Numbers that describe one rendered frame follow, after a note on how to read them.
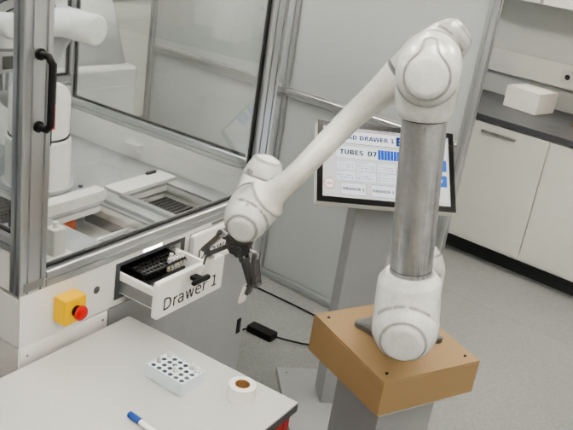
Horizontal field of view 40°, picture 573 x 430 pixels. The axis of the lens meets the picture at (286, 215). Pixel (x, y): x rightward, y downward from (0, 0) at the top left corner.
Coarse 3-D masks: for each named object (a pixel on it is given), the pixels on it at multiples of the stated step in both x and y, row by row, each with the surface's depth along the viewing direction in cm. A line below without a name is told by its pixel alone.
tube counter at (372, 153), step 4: (368, 148) 286; (372, 148) 286; (368, 152) 285; (372, 152) 286; (376, 152) 286; (380, 152) 286; (384, 152) 287; (388, 152) 287; (392, 152) 287; (396, 152) 288; (368, 156) 285; (372, 156) 285; (376, 156) 285; (380, 156) 286; (384, 156) 286; (388, 156) 286; (392, 156) 287; (396, 156) 287; (384, 160) 286; (388, 160) 286; (392, 160) 286; (396, 160) 287
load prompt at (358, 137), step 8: (352, 136) 286; (360, 136) 287; (368, 136) 287; (376, 136) 288; (384, 136) 289; (392, 136) 289; (360, 144) 286; (368, 144) 286; (376, 144) 287; (384, 144) 288; (392, 144) 288
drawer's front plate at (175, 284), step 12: (216, 264) 230; (168, 276) 214; (180, 276) 217; (216, 276) 233; (156, 288) 210; (168, 288) 214; (180, 288) 219; (192, 288) 224; (204, 288) 229; (216, 288) 235; (156, 300) 211; (168, 300) 216; (180, 300) 221; (192, 300) 226; (156, 312) 213; (168, 312) 218
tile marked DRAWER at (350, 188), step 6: (342, 186) 279; (348, 186) 280; (354, 186) 280; (360, 186) 281; (366, 186) 281; (342, 192) 279; (348, 192) 279; (354, 192) 280; (360, 192) 280; (366, 192) 281
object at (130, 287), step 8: (168, 248) 241; (176, 248) 239; (192, 256) 236; (184, 264) 238; (192, 264) 237; (120, 272) 220; (120, 280) 220; (128, 280) 218; (136, 280) 217; (120, 288) 220; (128, 288) 219; (136, 288) 217; (144, 288) 215; (152, 288) 214; (128, 296) 220; (136, 296) 218; (144, 296) 216; (152, 296) 214; (144, 304) 217
